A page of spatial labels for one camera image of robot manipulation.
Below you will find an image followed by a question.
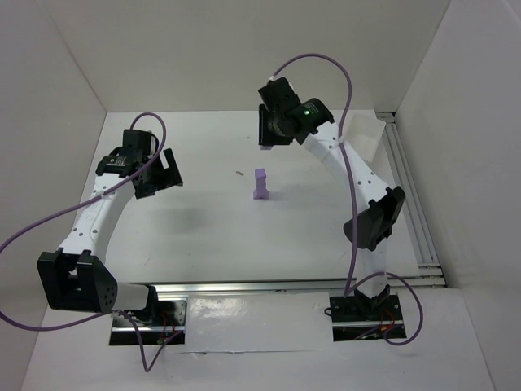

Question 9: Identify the white perforated metal bin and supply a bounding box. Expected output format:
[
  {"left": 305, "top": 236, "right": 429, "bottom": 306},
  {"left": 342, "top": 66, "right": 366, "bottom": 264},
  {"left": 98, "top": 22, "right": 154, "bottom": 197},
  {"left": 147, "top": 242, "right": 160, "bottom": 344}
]
[{"left": 344, "top": 113, "right": 386, "bottom": 163}]

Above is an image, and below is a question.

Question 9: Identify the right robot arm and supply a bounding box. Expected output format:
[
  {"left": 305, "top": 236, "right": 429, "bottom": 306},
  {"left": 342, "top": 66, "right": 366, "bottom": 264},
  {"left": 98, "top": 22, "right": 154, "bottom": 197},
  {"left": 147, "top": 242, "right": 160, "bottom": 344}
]
[{"left": 258, "top": 77, "right": 405, "bottom": 315}]

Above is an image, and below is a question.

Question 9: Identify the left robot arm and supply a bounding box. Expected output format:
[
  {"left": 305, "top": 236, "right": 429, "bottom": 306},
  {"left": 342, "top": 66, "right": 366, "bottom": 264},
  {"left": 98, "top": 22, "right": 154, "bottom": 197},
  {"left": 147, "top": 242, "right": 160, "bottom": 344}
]
[{"left": 37, "top": 130, "right": 183, "bottom": 324}]

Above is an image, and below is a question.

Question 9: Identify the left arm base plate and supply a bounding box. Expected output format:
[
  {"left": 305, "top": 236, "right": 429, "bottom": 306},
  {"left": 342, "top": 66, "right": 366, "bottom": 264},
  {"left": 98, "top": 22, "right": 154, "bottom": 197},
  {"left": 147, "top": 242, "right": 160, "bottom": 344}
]
[{"left": 109, "top": 297, "right": 187, "bottom": 346}]

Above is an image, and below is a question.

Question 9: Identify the aluminium rail front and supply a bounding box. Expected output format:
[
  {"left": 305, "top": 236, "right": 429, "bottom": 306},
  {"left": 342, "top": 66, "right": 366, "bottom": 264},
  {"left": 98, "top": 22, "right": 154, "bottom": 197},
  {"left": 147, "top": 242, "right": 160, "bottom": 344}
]
[{"left": 121, "top": 277, "right": 447, "bottom": 297}]

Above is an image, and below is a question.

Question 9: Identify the aluminium rail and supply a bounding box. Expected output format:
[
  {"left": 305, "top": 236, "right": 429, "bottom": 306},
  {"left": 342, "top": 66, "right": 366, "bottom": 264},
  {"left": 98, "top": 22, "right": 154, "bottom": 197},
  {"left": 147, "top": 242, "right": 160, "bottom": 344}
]
[
  {"left": 121, "top": 277, "right": 447, "bottom": 297},
  {"left": 376, "top": 112, "right": 447, "bottom": 288}
]

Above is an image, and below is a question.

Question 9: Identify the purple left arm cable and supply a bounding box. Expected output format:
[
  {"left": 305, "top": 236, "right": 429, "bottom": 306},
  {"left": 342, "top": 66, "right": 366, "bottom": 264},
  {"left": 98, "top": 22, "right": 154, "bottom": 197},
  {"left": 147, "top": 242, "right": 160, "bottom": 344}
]
[{"left": 0, "top": 113, "right": 186, "bottom": 372}]

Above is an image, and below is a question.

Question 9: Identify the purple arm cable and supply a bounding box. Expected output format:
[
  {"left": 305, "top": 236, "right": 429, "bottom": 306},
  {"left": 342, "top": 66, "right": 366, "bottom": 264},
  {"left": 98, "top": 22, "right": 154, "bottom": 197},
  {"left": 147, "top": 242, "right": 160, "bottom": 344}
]
[
  {"left": 0, "top": 113, "right": 186, "bottom": 372},
  {"left": 273, "top": 53, "right": 424, "bottom": 346}
]

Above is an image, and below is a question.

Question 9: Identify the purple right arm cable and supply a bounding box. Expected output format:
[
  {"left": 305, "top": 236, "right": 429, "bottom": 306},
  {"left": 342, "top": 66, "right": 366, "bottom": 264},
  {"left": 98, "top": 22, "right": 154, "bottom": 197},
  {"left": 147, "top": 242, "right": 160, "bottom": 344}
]
[{"left": 273, "top": 53, "right": 424, "bottom": 346}]

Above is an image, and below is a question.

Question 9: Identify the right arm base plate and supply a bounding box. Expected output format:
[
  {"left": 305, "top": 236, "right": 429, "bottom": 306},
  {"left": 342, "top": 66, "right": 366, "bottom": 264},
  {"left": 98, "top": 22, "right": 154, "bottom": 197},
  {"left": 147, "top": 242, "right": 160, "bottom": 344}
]
[{"left": 323, "top": 294, "right": 407, "bottom": 342}]

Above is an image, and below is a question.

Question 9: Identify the aluminium rail right side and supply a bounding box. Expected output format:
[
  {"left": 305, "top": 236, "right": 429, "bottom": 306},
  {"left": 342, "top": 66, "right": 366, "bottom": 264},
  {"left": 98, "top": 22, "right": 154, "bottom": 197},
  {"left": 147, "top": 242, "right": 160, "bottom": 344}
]
[{"left": 376, "top": 112, "right": 447, "bottom": 288}]

